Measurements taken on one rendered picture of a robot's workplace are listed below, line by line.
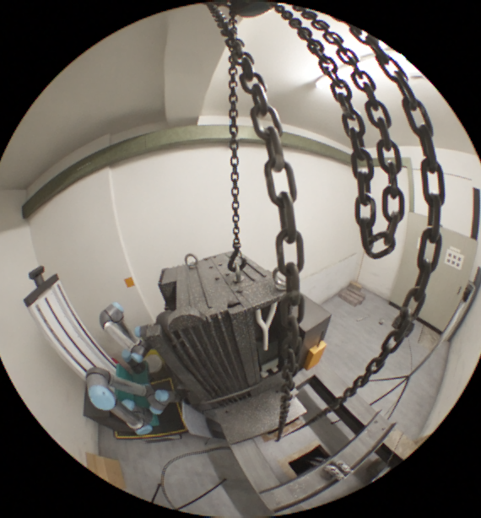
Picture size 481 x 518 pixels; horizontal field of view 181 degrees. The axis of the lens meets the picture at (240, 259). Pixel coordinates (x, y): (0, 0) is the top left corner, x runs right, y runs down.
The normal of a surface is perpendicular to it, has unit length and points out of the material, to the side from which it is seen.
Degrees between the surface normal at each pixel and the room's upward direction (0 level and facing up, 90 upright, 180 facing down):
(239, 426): 0
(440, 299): 90
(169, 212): 90
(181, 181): 90
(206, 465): 0
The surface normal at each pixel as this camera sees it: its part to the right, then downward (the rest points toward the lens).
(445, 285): -0.92, 0.25
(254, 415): -0.13, -0.92
